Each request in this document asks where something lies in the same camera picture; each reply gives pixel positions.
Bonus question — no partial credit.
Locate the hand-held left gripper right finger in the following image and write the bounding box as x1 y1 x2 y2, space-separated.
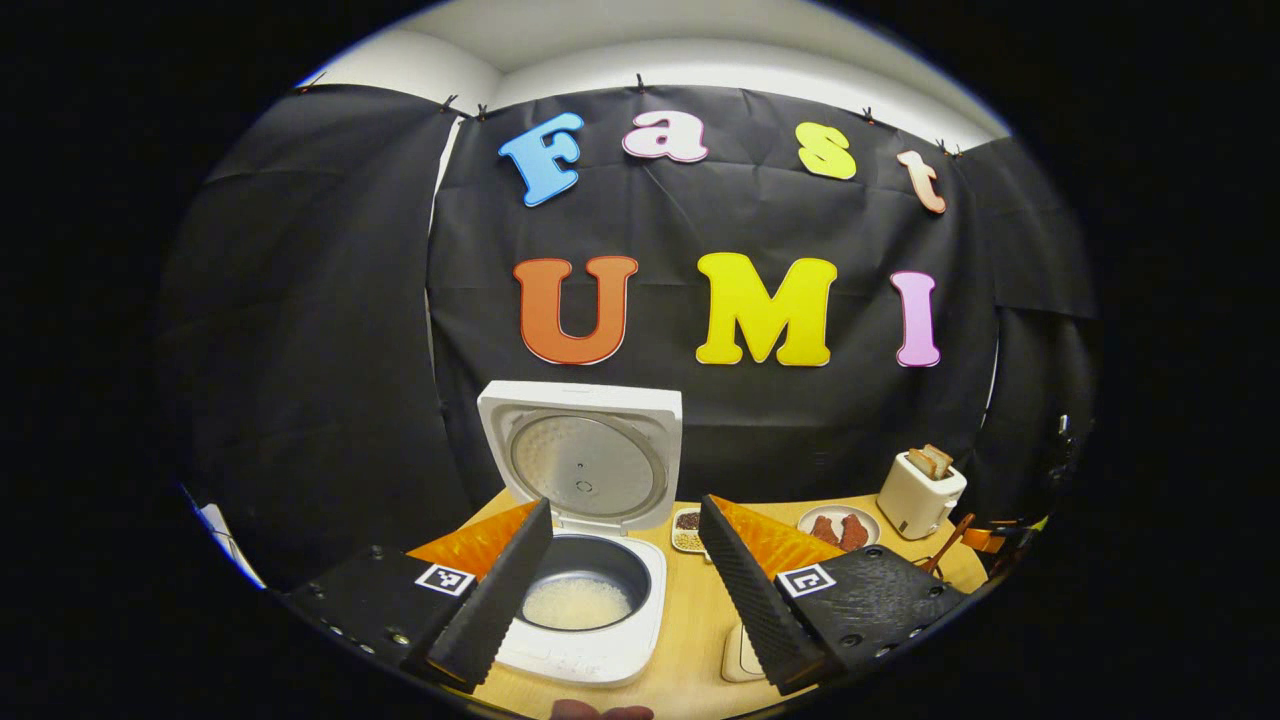
698 494 969 696

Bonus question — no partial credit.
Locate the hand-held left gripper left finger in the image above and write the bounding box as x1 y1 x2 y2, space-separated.
285 498 554 694

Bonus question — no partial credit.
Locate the brown wooden spoon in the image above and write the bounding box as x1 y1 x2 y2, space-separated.
925 513 977 576

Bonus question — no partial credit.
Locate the clear rice tray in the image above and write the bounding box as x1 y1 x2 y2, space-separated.
720 622 769 684

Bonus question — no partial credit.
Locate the white rice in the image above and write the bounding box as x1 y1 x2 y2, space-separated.
523 578 633 631

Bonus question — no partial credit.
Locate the white rice cooker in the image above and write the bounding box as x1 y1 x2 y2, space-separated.
477 380 684 688

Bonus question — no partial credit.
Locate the white toaster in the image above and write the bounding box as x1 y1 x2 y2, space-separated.
877 450 968 541

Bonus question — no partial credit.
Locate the white round plate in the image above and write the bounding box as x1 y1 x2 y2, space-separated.
797 504 882 553

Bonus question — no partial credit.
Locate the black backdrop cloth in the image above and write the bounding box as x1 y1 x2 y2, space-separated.
160 72 1101 591

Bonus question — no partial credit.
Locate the white panel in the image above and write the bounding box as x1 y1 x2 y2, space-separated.
190 490 266 589

